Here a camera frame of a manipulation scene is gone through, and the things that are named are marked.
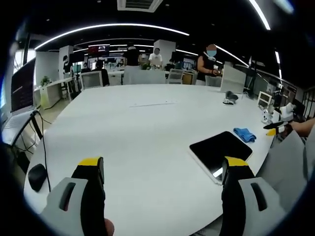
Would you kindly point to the open laptop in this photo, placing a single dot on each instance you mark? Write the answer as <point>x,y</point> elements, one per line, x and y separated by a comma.
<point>21,98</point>

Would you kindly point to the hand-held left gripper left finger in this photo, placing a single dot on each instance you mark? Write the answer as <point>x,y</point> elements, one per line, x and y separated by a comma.
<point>73,196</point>

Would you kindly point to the wall display screen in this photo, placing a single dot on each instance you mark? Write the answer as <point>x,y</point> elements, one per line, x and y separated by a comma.
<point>98,50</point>

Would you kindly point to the green potted plant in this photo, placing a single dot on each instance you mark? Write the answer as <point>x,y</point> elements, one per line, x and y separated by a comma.
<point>45,81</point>

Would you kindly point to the white framed box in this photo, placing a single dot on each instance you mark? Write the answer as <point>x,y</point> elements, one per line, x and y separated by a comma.
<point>265,99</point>

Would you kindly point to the grey office chair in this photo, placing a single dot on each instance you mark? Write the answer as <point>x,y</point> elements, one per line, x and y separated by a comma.
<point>144,75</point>

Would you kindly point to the small white device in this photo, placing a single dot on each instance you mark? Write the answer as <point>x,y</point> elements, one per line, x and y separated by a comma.
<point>266,116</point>

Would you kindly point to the black laptop stand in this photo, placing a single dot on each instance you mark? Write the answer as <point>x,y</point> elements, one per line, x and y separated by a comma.
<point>29,127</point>

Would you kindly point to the ceiling air conditioner vent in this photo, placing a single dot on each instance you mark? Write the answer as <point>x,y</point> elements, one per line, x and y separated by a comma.
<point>139,5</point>

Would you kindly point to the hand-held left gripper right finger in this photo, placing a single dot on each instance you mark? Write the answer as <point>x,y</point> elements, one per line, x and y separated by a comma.
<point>248,199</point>

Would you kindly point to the white desk partition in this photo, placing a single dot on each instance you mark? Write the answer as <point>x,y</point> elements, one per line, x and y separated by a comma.
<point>233,77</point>

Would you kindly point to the blue cleaning cloth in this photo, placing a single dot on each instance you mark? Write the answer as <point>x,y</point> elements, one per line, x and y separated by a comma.
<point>244,134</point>

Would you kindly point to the black computer mouse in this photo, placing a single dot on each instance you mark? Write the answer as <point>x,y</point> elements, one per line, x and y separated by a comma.
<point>37,177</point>

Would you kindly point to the black tablet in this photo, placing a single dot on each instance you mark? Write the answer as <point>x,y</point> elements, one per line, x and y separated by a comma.
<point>220,148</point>

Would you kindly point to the white mesh office chair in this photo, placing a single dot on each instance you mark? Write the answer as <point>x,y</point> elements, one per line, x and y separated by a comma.
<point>91,80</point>
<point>176,76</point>

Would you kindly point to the grey and white device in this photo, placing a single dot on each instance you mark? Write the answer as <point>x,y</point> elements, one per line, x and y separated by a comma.
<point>230,97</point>

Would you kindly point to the person's left hand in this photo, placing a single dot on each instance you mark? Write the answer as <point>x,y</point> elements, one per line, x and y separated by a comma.
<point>109,227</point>

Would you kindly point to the white side desk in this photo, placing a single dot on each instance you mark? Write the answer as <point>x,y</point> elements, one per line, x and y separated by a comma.
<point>55,92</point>

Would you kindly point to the person's grey clothing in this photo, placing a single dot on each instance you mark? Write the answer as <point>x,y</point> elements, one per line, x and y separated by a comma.
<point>290,162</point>

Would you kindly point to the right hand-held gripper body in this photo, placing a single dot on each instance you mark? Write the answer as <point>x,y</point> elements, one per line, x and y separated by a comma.
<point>287,112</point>

